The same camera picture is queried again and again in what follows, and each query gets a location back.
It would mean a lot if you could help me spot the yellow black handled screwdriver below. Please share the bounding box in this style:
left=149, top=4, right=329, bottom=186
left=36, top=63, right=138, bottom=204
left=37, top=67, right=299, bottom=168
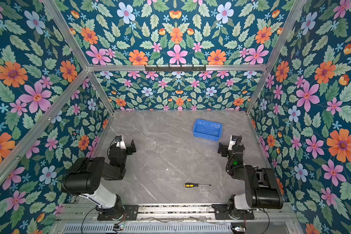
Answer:
left=184, top=182, right=211, bottom=188

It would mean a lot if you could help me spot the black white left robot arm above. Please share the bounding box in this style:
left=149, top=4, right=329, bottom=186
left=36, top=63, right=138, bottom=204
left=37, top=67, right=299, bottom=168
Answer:
left=61, top=135, right=136, bottom=220

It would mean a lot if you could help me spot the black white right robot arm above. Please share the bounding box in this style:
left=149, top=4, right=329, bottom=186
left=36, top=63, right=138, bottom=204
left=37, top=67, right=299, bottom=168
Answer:
left=217, top=143, right=284, bottom=219

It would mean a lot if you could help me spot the blue plastic bin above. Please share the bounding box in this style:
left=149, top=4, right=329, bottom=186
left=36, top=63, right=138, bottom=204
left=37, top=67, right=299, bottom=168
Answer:
left=193, top=119, right=222, bottom=141

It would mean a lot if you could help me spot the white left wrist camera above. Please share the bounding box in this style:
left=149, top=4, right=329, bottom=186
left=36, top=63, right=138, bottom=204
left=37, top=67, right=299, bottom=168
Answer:
left=114, top=135, right=126, bottom=150

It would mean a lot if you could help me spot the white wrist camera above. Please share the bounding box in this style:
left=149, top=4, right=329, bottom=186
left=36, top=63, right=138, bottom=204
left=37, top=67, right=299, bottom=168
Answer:
left=114, top=135, right=126, bottom=150
left=228, top=135, right=242, bottom=151

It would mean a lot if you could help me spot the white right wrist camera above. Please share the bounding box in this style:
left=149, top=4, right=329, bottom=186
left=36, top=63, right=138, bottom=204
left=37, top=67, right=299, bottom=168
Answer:
left=228, top=135, right=242, bottom=151

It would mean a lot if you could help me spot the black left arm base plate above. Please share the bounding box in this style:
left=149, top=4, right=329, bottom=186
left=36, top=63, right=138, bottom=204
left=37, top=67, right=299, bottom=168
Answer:
left=97, top=205, right=139, bottom=221

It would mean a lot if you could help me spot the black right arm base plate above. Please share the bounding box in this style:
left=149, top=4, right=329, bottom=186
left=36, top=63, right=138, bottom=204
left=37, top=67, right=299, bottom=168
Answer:
left=212, top=204, right=254, bottom=221

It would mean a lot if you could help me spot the white ventilated cable duct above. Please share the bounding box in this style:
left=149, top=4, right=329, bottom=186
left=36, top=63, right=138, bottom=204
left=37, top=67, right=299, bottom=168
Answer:
left=61, top=223, right=233, bottom=234

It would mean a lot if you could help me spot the aluminium front mounting rail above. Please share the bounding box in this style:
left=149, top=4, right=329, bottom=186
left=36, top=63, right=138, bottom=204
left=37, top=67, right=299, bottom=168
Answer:
left=56, top=203, right=298, bottom=223

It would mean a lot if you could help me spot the black hook rail on frame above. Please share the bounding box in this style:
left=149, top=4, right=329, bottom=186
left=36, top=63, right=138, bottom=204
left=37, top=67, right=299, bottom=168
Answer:
left=144, top=65, right=207, bottom=72

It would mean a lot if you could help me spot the aluminium cage frame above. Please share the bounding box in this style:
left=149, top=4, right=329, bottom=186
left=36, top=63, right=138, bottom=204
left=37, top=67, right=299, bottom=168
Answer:
left=0, top=1, right=307, bottom=186

